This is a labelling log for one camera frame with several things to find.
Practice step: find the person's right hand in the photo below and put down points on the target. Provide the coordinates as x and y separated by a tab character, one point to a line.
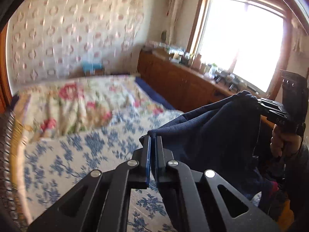
287	140

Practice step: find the dark circle-patterned folded blanket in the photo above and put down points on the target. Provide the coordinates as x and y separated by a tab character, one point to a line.
6	162

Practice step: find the blue box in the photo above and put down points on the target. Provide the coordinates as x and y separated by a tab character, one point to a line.
91	67

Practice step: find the sheer circle-patterned curtain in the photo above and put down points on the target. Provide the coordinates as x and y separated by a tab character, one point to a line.
72	29

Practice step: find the wooden framed window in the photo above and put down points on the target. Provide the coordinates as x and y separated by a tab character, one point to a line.
241	41

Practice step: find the long wooden cabinet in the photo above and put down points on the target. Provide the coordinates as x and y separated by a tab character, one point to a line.
173	84

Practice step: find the pink floral quilt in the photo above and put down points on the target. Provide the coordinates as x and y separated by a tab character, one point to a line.
79	106

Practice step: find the navy printed t-shirt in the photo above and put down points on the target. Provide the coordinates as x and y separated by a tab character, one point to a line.
217	137

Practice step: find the clutter of small bottles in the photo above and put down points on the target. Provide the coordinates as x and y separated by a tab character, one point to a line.
178	54

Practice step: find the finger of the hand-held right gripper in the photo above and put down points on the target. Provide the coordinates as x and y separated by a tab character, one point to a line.
268	102
272	113

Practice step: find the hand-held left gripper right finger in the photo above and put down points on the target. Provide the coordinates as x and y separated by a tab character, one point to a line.
158	159

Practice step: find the person's grey clothing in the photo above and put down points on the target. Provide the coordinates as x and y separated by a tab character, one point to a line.
299	186

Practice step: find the pale window curtain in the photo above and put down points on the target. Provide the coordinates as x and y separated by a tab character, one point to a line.
175	12
299	36

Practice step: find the blue and white floral bedsheet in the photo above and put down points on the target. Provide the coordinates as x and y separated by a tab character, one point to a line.
84	154

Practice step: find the white bottle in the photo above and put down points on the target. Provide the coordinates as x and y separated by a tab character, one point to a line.
197	61

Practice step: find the navy bed sheet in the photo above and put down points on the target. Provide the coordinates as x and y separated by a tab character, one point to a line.
149	89

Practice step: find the wooden headboard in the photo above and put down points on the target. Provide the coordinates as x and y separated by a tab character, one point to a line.
3	77

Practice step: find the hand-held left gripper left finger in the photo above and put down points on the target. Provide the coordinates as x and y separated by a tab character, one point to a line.
148	159

